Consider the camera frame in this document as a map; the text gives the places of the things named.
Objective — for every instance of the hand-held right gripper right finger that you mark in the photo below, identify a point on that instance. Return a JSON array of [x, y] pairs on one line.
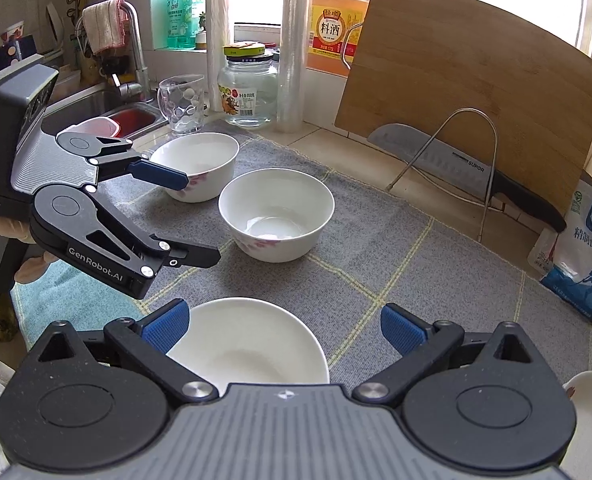
[[402, 329]]

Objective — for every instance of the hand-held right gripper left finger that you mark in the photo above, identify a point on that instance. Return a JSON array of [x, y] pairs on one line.
[[168, 326]]

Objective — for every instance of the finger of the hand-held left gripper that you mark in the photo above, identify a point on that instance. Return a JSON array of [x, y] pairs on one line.
[[191, 255], [158, 174]]

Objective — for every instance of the white floral print bowl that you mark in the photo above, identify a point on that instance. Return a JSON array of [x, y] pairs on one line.
[[276, 210], [201, 157], [246, 345]]

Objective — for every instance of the white fruit print plate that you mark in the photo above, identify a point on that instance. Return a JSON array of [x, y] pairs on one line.
[[588, 405]]

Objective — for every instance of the person's left hand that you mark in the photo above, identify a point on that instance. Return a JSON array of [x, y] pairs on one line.
[[31, 270]]

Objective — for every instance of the red basin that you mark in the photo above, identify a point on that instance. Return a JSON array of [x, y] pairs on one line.
[[135, 121]]

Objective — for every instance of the grey checked table cloth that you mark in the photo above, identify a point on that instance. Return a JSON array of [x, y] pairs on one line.
[[401, 270]]

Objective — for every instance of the steel sink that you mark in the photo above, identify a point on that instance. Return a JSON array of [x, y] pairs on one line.
[[81, 107]]

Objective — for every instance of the clear glass mug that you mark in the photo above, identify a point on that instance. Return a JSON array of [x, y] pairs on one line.
[[182, 107]]

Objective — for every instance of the pink plastic cup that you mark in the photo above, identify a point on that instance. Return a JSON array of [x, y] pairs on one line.
[[101, 127]]

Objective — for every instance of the small printed box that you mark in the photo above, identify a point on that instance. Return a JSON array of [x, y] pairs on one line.
[[18, 45]]

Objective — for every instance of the steel faucet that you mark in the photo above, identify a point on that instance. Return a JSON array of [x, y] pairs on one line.
[[137, 60]]

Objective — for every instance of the glass jar with green lid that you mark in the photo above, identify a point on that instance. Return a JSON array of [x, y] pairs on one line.
[[248, 95]]

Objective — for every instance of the pink edged dish cloth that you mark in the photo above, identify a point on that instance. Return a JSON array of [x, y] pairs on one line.
[[103, 25]]

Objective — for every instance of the green dish soap bottle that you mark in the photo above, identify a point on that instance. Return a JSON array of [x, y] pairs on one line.
[[182, 10]]

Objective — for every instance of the clear plastic wrap roll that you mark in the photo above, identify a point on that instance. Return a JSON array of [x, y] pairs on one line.
[[293, 50]]

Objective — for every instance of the white and blue salt bag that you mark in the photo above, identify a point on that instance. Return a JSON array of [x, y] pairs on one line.
[[576, 260]]

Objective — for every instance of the cooking wine jug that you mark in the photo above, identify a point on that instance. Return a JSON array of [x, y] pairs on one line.
[[333, 25]]

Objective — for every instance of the bamboo cutting board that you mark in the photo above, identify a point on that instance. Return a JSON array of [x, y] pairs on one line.
[[476, 70]]

